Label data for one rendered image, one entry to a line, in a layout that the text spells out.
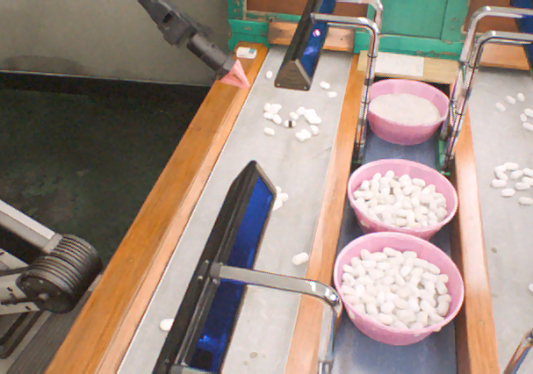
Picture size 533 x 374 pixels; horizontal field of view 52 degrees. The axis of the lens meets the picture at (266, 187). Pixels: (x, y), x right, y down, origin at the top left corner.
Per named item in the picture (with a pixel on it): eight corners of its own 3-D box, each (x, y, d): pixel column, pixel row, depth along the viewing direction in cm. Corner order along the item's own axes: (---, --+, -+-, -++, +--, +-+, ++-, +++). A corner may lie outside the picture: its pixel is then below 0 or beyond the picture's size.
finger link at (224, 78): (259, 72, 158) (234, 50, 155) (253, 84, 153) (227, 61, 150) (245, 86, 162) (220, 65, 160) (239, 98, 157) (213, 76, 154)
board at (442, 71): (356, 74, 181) (356, 70, 181) (360, 53, 193) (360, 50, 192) (458, 85, 176) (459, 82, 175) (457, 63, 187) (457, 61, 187)
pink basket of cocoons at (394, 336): (322, 345, 112) (326, 317, 106) (337, 252, 132) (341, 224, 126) (456, 370, 108) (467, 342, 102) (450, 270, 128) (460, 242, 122)
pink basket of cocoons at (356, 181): (360, 263, 129) (365, 235, 123) (333, 190, 150) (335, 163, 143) (466, 251, 133) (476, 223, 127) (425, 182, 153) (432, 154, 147)
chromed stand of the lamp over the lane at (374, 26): (294, 165, 158) (302, 16, 129) (306, 127, 173) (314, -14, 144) (360, 175, 155) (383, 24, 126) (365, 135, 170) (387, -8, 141)
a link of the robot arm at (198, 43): (181, 46, 149) (194, 31, 147) (185, 39, 155) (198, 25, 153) (200, 63, 151) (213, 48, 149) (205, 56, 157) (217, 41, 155)
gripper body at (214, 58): (238, 53, 156) (218, 35, 154) (228, 69, 149) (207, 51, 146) (224, 67, 160) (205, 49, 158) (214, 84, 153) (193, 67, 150)
